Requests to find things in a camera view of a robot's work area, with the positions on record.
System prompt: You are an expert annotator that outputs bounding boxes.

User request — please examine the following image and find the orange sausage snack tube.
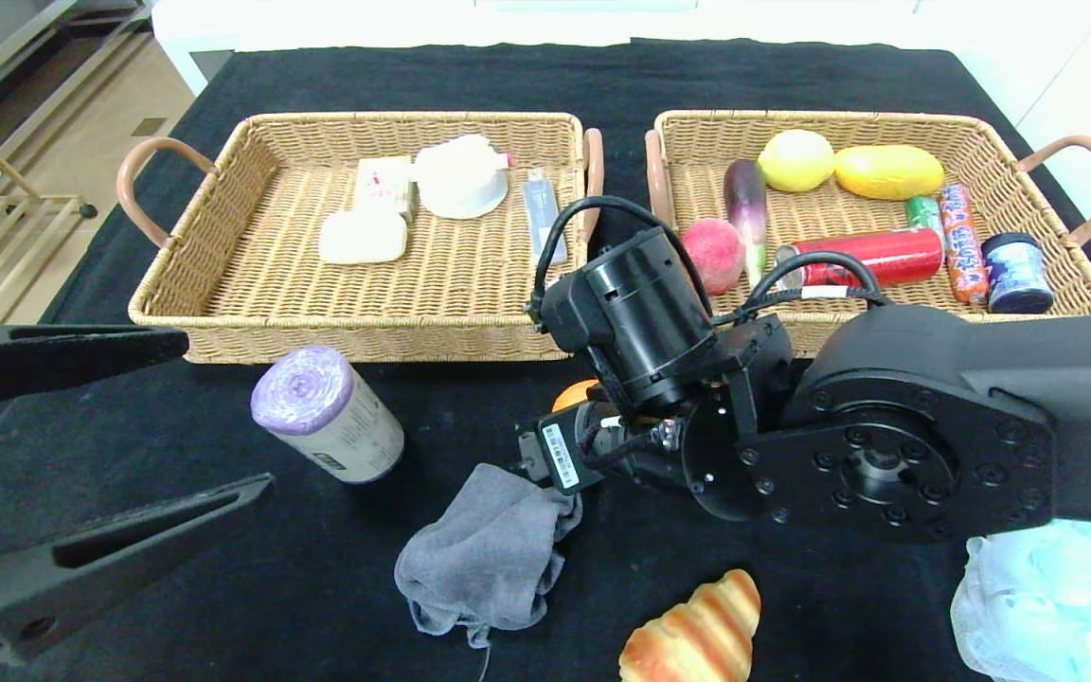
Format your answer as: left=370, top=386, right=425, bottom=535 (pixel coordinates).
left=939, top=184, right=992, bottom=306

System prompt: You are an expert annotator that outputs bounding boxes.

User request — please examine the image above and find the dark blue jar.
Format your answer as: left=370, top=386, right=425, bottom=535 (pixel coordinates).
left=980, top=232, right=1056, bottom=314

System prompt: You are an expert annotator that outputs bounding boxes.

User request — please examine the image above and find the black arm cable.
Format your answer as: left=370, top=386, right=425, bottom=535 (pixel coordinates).
left=532, top=195, right=889, bottom=329

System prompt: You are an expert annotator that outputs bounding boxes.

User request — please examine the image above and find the yellow oblong mango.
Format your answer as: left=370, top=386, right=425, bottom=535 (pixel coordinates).
left=834, top=145, right=946, bottom=201

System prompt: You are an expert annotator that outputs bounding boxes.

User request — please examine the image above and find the white round bowl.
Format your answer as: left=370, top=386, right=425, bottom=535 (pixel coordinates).
left=410, top=135, right=516, bottom=222

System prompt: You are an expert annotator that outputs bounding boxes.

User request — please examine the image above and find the grey rectangular stick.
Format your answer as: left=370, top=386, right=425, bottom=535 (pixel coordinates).
left=523, top=169, right=570, bottom=267

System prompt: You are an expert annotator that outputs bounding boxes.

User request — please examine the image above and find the croissant bread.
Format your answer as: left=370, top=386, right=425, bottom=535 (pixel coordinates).
left=618, top=568, right=762, bottom=682

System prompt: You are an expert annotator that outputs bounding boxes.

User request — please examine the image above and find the grey cloth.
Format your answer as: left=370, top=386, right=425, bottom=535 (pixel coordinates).
left=395, top=463, right=584, bottom=650

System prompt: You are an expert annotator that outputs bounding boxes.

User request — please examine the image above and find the purple trash bag roll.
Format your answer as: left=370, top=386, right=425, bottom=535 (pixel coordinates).
left=252, top=346, right=406, bottom=485

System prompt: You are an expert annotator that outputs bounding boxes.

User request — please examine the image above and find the white soap bar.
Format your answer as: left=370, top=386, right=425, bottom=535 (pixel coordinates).
left=318, top=210, right=408, bottom=266

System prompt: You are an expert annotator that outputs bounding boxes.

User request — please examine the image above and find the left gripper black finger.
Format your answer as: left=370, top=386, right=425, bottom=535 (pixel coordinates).
left=0, top=322, right=189, bottom=408
left=0, top=472, right=277, bottom=669

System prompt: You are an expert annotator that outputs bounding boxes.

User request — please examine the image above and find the pink peach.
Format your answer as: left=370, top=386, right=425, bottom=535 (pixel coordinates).
left=681, top=219, right=745, bottom=296

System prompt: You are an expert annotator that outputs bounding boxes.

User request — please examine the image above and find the orange fruit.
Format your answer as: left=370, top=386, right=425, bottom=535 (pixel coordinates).
left=551, top=379, right=601, bottom=415

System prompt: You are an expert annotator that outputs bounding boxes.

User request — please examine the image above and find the black table cloth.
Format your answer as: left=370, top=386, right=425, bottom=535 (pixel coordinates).
left=0, top=40, right=1091, bottom=682

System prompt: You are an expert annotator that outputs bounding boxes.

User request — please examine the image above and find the wicker basket holding toiletries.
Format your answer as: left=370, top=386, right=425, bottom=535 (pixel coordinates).
left=117, top=113, right=606, bottom=365

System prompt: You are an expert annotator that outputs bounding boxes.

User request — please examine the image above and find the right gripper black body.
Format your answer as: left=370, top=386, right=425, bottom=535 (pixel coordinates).
left=536, top=401, right=624, bottom=496

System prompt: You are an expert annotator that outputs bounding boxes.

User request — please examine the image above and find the green gum box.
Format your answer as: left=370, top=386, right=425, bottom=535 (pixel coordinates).
left=904, top=195, right=947, bottom=235

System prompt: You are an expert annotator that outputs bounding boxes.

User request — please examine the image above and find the light blue bath sponge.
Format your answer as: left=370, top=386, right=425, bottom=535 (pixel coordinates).
left=949, top=521, right=1091, bottom=682

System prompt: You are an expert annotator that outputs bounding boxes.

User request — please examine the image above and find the red soda can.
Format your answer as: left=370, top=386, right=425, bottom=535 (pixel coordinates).
left=774, top=226, right=945, bottom=291

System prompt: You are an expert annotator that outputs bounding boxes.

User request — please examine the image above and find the purple eggplant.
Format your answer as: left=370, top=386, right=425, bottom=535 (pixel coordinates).
left=724, top=159, right=769, bottom=290

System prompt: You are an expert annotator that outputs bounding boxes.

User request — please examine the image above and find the wicker basket holding food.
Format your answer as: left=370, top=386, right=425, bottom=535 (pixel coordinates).
left=645, top=110, right=1091, bottom=360

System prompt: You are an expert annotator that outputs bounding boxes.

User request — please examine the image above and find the yellow lemon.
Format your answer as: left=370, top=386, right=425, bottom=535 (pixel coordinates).
left=758, top=130, right=836, bottom=194

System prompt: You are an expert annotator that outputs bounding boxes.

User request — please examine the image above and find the small pale printed box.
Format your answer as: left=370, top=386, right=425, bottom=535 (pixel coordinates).
left=355, top=157, right=417, bottom=224

